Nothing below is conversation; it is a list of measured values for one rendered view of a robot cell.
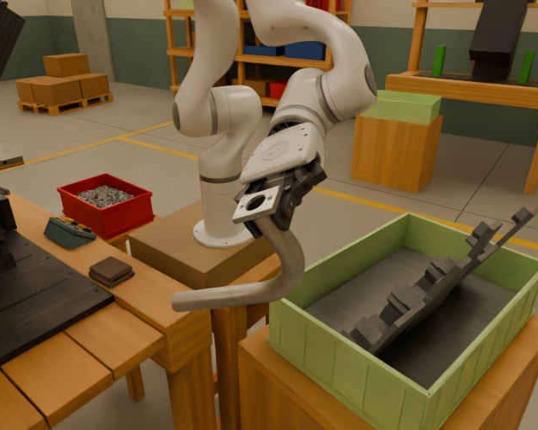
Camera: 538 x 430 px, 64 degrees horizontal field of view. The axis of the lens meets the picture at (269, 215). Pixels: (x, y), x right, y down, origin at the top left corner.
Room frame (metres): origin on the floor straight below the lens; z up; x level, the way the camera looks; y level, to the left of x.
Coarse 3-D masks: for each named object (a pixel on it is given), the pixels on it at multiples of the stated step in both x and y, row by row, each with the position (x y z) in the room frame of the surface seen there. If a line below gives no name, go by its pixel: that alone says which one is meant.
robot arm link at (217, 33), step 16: (208, 0) 0.98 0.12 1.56; (224, 0) 1.01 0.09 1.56; (208, 16) 1.00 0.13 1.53; (224, 16) 1.01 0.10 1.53; (208, 32) 1.02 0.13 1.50; (224, 32) 1.02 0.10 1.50; (208, 48) 1.03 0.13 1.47; (224, 48) 1.03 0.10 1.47; (192, 64) 1.07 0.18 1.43; (208, 64) 1.03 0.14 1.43; (224, 64) 1.04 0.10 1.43; (192, 80) 1.06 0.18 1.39; (208, 80) 1.04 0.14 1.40; (176, 96) 1.10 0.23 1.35; (192, 96) 1.04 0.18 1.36; (208, 96) 1.08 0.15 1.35; (176, 112) 1.07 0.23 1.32; (192, 112) 1.04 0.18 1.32; (208, 112) 1.06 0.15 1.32; (192, 128) 1.05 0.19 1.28; (208, 128) 1.07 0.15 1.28
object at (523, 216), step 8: (536, 208) 0.90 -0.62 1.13; (512, 216) 0.90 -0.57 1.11; (520, 216) 0.89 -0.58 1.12; (528, 216) 0.87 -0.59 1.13; (520, 224) 0.88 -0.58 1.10; (512, 232) 0.89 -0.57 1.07; (504, 240) 0.90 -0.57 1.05; (496, 248) 0.90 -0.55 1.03; (480, 256) 0.85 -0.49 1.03; (488, 256) 0.90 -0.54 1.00; (472, 264) 0.85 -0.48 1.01; (440, 272) 0.95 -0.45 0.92; (424, 280) 0.91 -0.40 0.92; (432, 280) 0.91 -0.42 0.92; (424, 288) 0.91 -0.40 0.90
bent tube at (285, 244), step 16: (272, 192) 0.44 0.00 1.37; (240, 208) 0.45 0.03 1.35; (256, 208) 0.43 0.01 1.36; (272, 208) 0.41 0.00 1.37; (256, 224) 0.43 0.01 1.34; (272, 224) 0.43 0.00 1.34; (272, 240) 0.43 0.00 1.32; (288, 240) 0.44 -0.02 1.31; (288, 256) 0.44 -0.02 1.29; (288, 272) 0.44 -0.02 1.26; (208, 288) 0.52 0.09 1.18; (224, 288) 0.50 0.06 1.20; (240, 288) 0.49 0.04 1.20; (256, 288) 0.48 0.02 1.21; (272, 288) 0.47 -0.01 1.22; (288, 288) 0.45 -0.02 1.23; (176, 304) 0.52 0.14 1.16; (192, 304) 0.51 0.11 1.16; (208, 304) 0.50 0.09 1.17; (224, 304) 0.49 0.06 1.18; (240, 304) 0.48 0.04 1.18; (256, 304) 0.48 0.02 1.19
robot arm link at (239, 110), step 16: (224, 96) 1.10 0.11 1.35; (240, 96) 1.11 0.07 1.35; (256, 96) 1.14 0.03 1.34; (224, 112) 1.08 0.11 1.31; (240, 112) 1.09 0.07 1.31; (256, 112) 1.12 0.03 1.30; (224, 128) 1.09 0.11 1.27; (240, 128) 1.10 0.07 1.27; (256, 128) 1.12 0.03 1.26; (224, 144) 1.12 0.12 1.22; (240, 144) 1.10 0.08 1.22; (208, 160) 1.09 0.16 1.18; (224, 160) 1.08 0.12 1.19; (240, 160) 1.12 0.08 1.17; (208, 176) 1.08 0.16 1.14; (224, 176) 1.08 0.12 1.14; (240, 176) 1.12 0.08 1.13
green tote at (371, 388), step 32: (384, 224) 1.15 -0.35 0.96; (416, 224) 1.20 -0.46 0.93; (352, 256) 1.03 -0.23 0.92; (384, 256) 1.15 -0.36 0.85; (448, 256) 1.11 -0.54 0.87; (512, 256) 0.99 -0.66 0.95; (320, 288) 0.94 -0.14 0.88; (512, 288) 0.97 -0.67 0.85; (288, 320) 0.77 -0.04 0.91; (512, 320) 0.80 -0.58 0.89; (288, 352) 0.77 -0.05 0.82; (320, 352) 0.70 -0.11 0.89; (352, 352) 0.63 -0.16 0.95; (480, 352) 0.67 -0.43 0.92; (320, 384) 0.69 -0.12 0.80; (352, 384) 0.63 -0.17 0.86; (384, 384) 0.58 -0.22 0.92; (416, 384) 0.54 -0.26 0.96; (448, 384) 0.58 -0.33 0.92; (384, 416) 0.57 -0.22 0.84; (416, 416) 0.53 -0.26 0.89; (448, 416) 0.60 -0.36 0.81
